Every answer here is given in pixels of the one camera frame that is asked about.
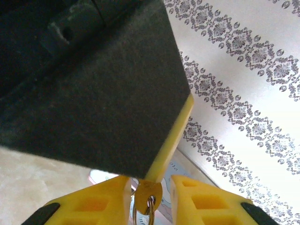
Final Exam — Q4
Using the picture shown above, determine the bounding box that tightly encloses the brass key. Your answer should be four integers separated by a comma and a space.
135, 180, 163, 215

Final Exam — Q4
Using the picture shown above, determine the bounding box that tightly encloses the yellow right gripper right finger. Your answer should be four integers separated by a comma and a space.
169, 174, 279, 225

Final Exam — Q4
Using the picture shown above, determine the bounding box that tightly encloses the blue cartoon tin box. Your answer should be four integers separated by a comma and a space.
89, 152, 196, 225

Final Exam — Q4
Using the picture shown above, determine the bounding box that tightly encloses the metal key ring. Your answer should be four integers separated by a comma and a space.
132, 195, 157, 225

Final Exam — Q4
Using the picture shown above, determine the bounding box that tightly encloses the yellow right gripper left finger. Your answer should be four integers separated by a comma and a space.
21, 175, 132, 225

